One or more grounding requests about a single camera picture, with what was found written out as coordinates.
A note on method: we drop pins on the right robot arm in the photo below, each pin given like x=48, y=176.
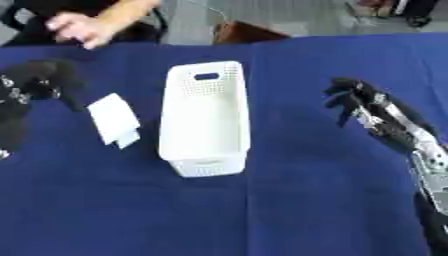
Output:
x=431, y=186

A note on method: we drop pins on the person's hand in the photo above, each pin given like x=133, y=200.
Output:
x=81, y=28

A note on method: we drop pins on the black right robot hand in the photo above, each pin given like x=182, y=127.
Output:
x=373, y=106

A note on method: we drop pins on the person's forearm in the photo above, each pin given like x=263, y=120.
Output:
x=131, y=11

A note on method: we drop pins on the black tripod base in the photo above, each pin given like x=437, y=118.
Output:
x=417, y=15

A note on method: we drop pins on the white perforated plastic basket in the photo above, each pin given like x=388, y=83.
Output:
x=204, y=116

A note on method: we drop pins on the black chair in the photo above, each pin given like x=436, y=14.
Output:
x=87, y=30

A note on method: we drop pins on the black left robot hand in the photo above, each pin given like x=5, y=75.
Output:
x=35, y=80

